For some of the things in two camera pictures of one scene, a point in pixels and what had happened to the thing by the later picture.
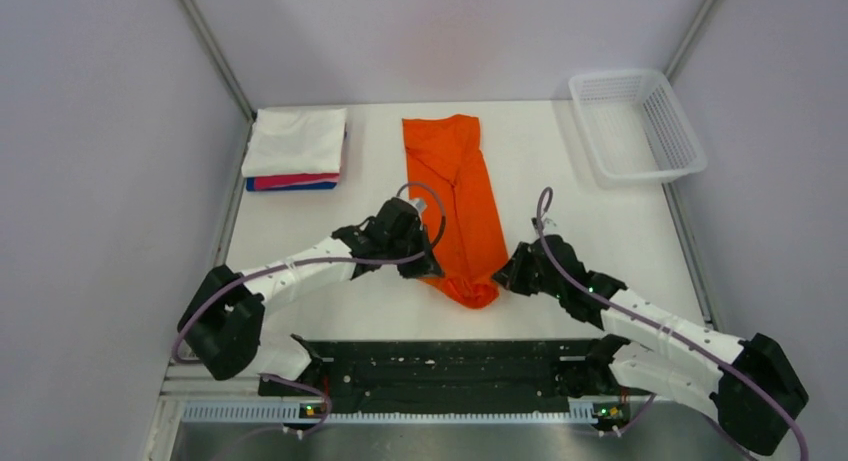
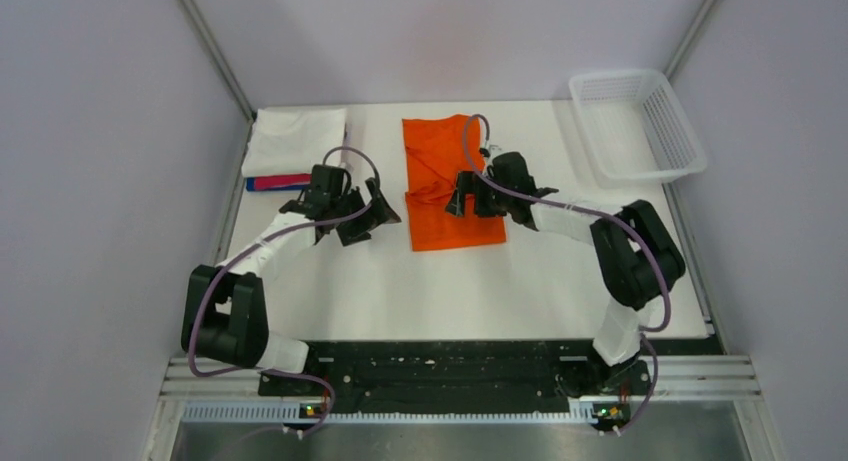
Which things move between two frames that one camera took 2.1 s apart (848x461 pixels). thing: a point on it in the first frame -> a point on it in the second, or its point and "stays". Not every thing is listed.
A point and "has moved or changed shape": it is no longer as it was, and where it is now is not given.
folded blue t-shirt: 251,186 stays
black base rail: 421,377 stays
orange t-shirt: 446,154 has moved or changed shape
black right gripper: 511,273 -> 465,185
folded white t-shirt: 295,141 stays
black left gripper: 422,269 -> 360,230
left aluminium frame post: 205,33 stays
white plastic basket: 635,127 stays
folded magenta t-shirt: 295,180 stays
